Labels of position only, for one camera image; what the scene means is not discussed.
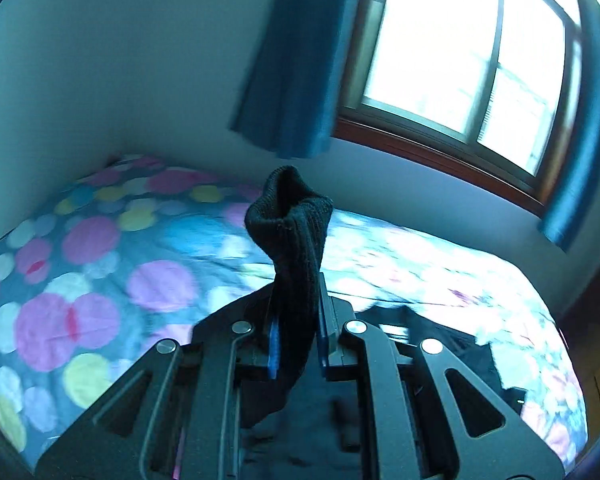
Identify wooden framed window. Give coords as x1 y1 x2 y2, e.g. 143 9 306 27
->
332 0 588 218

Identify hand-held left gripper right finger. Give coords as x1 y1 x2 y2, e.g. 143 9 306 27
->
318 272 566 480

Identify black knit sock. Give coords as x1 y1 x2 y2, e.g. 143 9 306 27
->
242 165 368 480

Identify black garment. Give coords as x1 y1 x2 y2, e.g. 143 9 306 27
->
355 305 527 416

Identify polka dot blanket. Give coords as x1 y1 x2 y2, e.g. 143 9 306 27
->
0 154 588 471

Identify blue curtain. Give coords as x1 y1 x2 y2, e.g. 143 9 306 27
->
229 0 396 161
536 0 600 253

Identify wooden cabinet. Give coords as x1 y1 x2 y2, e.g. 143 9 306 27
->
560 305 600 443

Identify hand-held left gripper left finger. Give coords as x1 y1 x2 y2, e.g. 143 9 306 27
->
35 296 283 480

